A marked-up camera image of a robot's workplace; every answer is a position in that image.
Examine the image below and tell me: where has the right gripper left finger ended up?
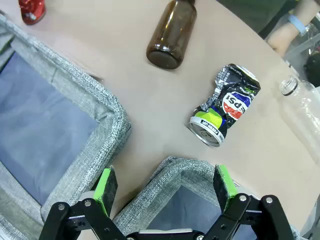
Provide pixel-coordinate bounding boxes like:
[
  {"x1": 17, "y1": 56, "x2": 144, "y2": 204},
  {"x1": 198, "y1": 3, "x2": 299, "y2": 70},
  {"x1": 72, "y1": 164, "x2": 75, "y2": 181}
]
[{"x1": 38, "y1": 166, "x2": 126, "y2": 240}]

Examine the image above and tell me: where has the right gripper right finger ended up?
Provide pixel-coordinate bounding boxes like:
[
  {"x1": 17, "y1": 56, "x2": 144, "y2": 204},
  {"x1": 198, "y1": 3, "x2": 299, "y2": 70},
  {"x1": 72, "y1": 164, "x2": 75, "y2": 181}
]
[{"x1": 203, "y1": 164, "x2": 295, "y2": 240}]

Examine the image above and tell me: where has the brown glass bottle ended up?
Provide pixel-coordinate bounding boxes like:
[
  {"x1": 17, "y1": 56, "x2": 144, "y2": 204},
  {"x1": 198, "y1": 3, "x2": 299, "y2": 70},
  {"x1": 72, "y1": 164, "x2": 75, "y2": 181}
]
[{"x1": 146, "y1": 0, "x2": 198, "y2": 70}]

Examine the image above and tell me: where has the crushed red can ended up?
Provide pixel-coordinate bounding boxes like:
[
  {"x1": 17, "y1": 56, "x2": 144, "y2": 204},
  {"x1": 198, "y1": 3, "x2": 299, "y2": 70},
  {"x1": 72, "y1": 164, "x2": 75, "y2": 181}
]
[{"x1": 18, "y1": 0, "x2": 47, "y2": 25}]

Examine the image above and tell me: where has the person's left forearm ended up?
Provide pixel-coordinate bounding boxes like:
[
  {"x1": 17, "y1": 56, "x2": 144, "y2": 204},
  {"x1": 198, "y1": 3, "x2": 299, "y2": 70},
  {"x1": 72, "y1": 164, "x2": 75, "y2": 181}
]
[{"x1": 293, "y1": 0, "x2": 320, "y2": 26}]

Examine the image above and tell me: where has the grey fabric basket can sign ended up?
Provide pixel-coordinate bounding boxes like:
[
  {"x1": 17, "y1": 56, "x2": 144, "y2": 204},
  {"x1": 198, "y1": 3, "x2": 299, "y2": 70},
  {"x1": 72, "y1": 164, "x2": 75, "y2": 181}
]
[{"x1": 112, "y1": 156, "x2": 303, "y2": 240}]

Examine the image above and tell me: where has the grey fabric basket plastic sign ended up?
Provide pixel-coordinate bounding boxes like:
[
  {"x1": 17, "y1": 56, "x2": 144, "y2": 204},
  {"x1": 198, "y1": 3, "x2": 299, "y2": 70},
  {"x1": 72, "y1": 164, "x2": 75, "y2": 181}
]
[{"x1": 0, "y1": 13, "x2": 133, "y2": 226}]

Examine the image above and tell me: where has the crushed black Pepsi can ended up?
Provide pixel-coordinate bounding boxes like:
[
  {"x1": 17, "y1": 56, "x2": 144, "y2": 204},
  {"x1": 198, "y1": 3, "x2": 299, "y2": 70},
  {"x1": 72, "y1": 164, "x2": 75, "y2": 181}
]
[{"x1": 187, "y1": 63, "x2": 261, "y2": 148}]

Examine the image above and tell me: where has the person's left hand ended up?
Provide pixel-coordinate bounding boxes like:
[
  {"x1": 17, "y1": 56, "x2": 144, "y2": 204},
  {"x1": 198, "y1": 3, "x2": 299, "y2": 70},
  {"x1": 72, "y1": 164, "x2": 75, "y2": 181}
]
[{"x1": 268, "y1": 22, "x2": 301, "y2": 57}]

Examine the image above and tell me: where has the blue wrist watch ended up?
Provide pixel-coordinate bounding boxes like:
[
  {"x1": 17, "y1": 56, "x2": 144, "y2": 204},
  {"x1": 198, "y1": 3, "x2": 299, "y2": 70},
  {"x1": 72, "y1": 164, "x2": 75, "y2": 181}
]
[{"x1": 287, "y1": 13, "x2": 313, "y2": 36}]

